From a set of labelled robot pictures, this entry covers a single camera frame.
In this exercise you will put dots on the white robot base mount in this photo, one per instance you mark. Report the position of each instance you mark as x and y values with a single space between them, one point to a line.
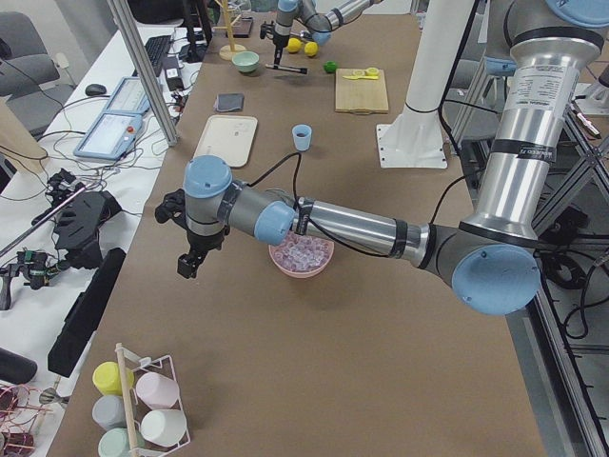
414 139

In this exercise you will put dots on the white wire cup rack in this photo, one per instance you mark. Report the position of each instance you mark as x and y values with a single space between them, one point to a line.
131 367

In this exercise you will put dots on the yellow plastic knife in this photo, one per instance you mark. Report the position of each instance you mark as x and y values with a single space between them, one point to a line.
360 77

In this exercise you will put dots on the yellow lemon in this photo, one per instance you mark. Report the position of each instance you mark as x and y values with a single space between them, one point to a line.
311 49
294 45

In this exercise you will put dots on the pink bowl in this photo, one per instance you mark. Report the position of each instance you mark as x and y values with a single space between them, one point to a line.
300 270

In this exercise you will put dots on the grey cup in rack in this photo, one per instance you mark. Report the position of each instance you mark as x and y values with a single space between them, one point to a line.
108 412

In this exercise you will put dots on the green bowl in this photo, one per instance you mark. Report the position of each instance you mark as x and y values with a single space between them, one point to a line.
246 61

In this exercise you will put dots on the black keyboard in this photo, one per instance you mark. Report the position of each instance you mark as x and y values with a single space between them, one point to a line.
157 48

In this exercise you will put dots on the yellow cup in rack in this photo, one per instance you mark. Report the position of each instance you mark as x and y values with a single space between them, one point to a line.
106 378

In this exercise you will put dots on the black computer mouse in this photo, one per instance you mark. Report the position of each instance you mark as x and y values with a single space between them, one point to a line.
95 90

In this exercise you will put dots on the aluminium frame post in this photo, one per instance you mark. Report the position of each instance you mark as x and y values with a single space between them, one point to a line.
126 24

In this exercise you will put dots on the black long bar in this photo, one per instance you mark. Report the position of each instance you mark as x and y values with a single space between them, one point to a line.
85 315

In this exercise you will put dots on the wooden cutting board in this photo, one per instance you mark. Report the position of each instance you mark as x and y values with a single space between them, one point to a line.
360 96

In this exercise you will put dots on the green lime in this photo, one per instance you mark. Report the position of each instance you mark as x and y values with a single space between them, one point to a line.
330 67

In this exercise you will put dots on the dark tray at back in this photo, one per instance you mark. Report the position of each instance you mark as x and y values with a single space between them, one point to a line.
242 28

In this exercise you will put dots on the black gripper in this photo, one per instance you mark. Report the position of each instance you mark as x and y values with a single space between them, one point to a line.
279 42
202 241

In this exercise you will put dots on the teach pendant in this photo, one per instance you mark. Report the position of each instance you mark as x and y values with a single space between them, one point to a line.
129 96
110 136

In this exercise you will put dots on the pile of clear ice cubes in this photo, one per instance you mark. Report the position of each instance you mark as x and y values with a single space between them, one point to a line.
307 252

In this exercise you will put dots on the yellow lemon lower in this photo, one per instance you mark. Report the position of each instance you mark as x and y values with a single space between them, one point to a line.
311 49

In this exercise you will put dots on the wooden mug tree stand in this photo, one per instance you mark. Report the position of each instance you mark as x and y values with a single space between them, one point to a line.
231 16

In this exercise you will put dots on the green cup in rack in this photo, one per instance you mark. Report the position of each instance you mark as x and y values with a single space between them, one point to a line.
114 443

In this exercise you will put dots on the light blue plastic cup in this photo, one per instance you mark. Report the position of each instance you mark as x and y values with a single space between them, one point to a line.
302 135

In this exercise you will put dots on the white cup in rack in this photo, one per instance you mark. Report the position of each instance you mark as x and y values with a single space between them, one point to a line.
164 427

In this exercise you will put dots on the yellow lemon upper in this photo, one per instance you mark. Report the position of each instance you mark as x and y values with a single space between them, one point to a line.
294 45

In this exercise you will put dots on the cream rabbit serving tray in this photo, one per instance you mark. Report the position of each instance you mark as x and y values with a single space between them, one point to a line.
229 137

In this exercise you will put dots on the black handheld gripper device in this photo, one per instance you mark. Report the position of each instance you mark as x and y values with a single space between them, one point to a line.
78 227

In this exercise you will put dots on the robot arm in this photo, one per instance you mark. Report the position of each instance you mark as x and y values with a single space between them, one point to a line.
318 25
488 258

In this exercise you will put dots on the grey office chair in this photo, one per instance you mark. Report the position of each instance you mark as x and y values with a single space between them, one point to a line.
30 81

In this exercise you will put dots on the pink cup in rack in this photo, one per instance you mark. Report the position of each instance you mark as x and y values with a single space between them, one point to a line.
157 391

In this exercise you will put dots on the teach pendant near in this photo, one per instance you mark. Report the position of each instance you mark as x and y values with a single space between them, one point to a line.
110 136

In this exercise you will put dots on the grey folded cloth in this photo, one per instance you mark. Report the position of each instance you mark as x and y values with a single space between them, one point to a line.
229 102

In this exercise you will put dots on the teach pendant far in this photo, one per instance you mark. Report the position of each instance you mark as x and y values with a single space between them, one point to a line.
129 96

